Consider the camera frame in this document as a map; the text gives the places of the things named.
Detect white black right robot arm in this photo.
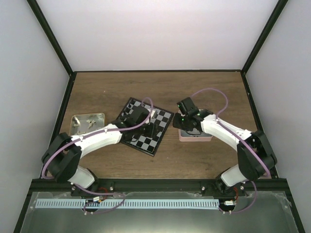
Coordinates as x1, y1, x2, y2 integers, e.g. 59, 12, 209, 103
173, 97, 277, 196

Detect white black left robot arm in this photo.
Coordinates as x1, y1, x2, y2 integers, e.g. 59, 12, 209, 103
41, 106, 156, 196

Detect white chess pieces in tray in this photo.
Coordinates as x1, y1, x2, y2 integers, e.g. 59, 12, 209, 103
73, 119, 96, 129

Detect black and white chessboard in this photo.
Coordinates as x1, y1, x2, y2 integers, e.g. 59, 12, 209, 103
113, 97, 174, 156

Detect pink rimmed metal tray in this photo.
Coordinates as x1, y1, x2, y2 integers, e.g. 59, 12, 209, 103
178, 109, 214, 142

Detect orange rimmed metal tray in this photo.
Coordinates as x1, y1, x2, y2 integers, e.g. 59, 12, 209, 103
69, 113, 105, 135

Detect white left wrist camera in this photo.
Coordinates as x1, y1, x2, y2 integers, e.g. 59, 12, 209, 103
151, 109, 157, 119

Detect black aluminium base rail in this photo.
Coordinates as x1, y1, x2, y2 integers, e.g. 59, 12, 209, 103
70, 178, 246, 197

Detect black enclosure frame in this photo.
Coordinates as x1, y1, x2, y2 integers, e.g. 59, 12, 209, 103
13, 0, 306, 233

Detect light blue slotted cable duct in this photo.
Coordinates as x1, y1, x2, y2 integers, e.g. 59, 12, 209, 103
35, 199, 219, 210

